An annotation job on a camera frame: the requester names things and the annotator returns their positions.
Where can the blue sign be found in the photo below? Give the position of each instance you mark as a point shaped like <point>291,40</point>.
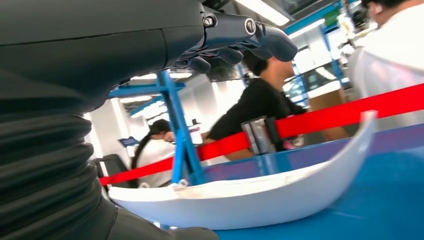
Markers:
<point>128,141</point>

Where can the person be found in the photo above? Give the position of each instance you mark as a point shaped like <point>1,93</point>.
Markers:
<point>155,155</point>
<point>258,106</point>
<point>391,59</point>

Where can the chrome stanchion post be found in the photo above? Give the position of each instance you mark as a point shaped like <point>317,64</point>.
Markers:
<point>258,136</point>

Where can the black office chair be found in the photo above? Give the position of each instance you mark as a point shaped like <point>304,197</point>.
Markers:
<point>112,169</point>

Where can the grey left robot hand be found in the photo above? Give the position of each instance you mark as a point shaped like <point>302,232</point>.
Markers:
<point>82,39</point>

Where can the red barrier belt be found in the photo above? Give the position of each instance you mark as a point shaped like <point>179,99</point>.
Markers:
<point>348,114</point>

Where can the cardboard box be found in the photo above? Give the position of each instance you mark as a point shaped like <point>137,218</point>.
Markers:
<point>326,101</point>

